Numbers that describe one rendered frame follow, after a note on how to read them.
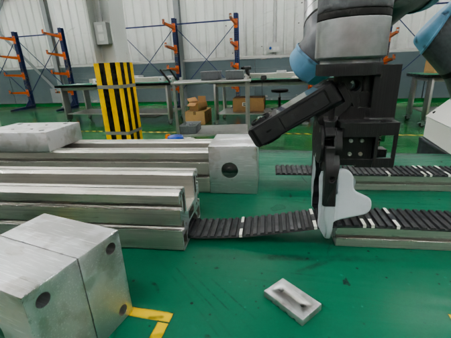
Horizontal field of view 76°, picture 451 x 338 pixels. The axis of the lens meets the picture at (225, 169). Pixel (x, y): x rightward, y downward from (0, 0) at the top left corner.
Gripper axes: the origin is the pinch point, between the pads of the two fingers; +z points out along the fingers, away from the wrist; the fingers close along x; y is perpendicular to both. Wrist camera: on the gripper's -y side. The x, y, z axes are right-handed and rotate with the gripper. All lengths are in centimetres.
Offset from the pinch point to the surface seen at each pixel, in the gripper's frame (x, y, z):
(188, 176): 2.2, -18.5, -5.0
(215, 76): 309, -67, -8
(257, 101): 491, -25, 42
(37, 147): 14, -52, -6
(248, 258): -5.7, -9.2, 3.0
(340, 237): -1.4, 2.8, 2.0
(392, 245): -2.1, 9.1, 2.5
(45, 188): -4.2, -36.7, -5.5
